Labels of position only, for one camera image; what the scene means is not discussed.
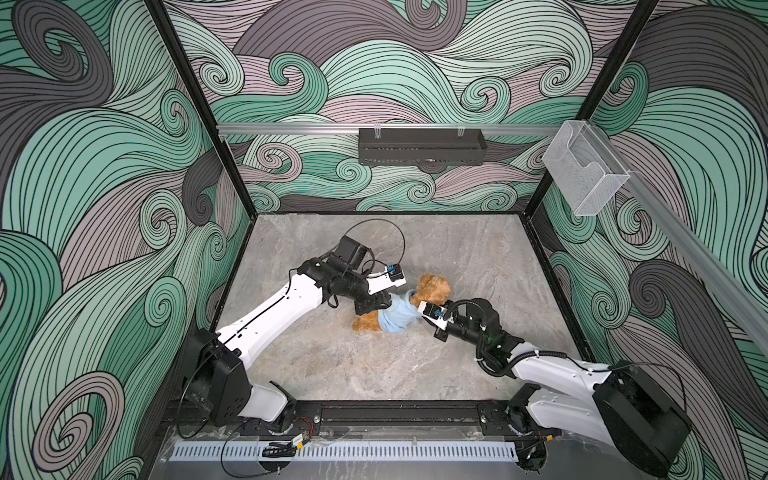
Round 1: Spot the aluminium wall rail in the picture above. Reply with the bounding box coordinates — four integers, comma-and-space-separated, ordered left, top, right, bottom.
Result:
217, 122, 560, 137
596, 128, 767, 353

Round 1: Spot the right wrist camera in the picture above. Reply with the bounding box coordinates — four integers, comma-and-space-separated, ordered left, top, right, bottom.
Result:
418, 301, 448, 331

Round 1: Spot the brown teddy bear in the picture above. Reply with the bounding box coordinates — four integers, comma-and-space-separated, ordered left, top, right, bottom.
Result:
352, 274, 452, 332

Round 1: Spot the aluminium back wall rail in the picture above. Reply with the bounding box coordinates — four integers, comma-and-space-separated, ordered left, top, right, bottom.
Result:
217, 122, 560, 137

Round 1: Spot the black perforated wall tray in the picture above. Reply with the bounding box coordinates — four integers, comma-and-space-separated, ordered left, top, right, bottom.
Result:
358, 129, 488, 167

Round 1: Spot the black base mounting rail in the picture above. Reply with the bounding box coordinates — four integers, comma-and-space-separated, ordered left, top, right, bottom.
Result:
158, 399, 637, 436

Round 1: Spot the aluminium right wall rail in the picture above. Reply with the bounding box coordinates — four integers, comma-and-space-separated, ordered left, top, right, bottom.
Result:
596, 128, 767, 353

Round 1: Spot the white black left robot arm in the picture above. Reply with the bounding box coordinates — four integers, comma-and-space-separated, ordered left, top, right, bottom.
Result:
182, 235, 406, 432

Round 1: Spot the white slotted cable duct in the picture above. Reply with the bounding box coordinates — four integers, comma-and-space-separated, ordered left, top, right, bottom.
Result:
169, 440, 518, 462

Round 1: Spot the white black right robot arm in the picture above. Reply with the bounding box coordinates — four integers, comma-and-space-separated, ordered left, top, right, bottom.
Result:
419, 298, 692, 478

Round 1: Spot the light blue bear hoodie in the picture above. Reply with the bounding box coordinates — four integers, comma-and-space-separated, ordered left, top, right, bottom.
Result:
378, 290, 422, 333

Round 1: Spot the clear plastic wall holder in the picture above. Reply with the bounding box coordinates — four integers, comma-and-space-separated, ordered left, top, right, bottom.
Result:
542, 120, 630, 217

